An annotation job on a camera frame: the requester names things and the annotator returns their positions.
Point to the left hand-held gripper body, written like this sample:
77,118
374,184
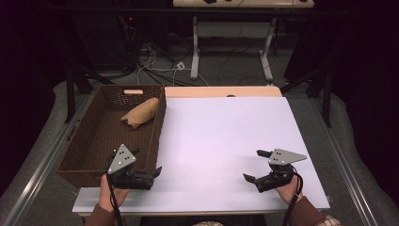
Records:
120,161

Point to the tan pants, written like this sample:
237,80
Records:
142,111

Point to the black metal frame bar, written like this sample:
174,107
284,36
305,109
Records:
156,11

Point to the white power adapter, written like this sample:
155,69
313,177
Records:
180,65

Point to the aluminium rail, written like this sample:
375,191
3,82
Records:
40,172
348,175

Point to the person's right hand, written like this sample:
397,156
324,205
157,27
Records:
287,193

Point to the wooden table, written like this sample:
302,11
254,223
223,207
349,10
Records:
204,91

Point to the black metal stand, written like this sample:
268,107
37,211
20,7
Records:
327,97
70,94

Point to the white table mat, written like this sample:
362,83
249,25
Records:
219,141

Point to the brown woven basket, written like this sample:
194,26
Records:
103,141

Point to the white desk with metal legs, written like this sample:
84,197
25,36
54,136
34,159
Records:
233,29

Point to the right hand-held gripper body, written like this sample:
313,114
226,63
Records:
282,157

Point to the person's left hand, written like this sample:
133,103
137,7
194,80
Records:
108,196

